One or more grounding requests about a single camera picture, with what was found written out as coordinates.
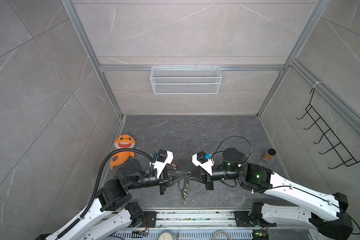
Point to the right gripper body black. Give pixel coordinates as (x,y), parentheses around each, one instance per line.
(209,181)

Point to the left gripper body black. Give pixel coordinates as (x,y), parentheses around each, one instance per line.
(162,182)

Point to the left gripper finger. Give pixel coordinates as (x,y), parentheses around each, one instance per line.
(177,173)
(177,181)

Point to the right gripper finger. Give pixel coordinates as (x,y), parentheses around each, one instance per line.
(196,172)
(198,179)

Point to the silver metal plate keychain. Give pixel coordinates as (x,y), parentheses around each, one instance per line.
(185,190)

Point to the red key tag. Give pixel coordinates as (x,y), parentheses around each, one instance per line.
(174,166)

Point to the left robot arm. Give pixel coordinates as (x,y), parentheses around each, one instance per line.
(110,208)

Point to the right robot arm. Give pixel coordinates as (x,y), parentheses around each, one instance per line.
(324,212)

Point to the orange shark plush toy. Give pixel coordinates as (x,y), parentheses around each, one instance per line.
(123,142)

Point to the round gauge dial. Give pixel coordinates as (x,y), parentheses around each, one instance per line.
(167,235)

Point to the brown spice bottle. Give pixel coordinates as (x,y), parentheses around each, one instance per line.
(269,155)

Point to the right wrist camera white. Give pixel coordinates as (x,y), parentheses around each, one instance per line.
(205,161)

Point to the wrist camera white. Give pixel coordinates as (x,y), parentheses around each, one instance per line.
(205,161)
(163,158)

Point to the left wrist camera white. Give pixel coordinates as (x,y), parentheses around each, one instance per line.
(163,158)

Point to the aluminium rail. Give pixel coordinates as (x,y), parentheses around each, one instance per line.
(195,219)

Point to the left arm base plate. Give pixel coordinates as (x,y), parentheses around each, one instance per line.
(148,219)

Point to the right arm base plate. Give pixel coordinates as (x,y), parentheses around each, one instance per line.
(246,218)

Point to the white wire mesh basket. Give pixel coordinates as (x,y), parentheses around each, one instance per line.
(185,80)

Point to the black wire hook rack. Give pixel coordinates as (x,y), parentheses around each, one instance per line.
(328,134)

